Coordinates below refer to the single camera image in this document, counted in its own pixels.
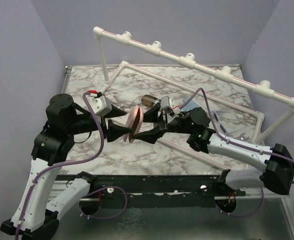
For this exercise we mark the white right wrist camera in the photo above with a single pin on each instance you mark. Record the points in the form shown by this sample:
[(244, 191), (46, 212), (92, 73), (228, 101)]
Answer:
[(169, 106)]

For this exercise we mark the pink glasses case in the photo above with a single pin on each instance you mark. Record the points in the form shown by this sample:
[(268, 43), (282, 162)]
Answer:
[(134, 122)]

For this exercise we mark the silver wrench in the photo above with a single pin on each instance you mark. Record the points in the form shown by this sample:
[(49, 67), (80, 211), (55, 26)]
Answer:
[(242, 137)]

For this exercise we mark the light blue sunglasses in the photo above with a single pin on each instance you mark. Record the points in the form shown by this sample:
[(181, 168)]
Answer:
[(216, 114)]

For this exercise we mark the plaid glasses case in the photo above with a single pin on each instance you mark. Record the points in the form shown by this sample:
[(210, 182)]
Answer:
[(149, 100)]

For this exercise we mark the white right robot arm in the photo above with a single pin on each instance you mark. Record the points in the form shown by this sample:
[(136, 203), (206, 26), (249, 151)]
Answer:
[(271, 167)]

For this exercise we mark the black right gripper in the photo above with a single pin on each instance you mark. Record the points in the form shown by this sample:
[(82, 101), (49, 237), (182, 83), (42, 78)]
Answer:
[(150, 136)]

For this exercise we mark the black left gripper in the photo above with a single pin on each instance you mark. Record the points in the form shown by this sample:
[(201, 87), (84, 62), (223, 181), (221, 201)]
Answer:
[(113, 130)]

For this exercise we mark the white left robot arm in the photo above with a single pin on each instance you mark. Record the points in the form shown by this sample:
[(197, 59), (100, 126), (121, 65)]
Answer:
[(37, 218)]

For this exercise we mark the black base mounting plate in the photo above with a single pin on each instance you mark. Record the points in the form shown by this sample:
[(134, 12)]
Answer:
[(151, 191)]

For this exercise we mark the white PVC pipe rack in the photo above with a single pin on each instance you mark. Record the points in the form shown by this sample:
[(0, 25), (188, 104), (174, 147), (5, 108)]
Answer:
[(263, 88)]

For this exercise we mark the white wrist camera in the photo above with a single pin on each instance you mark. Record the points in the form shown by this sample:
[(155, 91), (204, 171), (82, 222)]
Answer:
[(169, 106), (100, 104)]

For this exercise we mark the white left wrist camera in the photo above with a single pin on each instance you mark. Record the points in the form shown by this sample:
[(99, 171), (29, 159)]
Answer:
[(100, 104)]

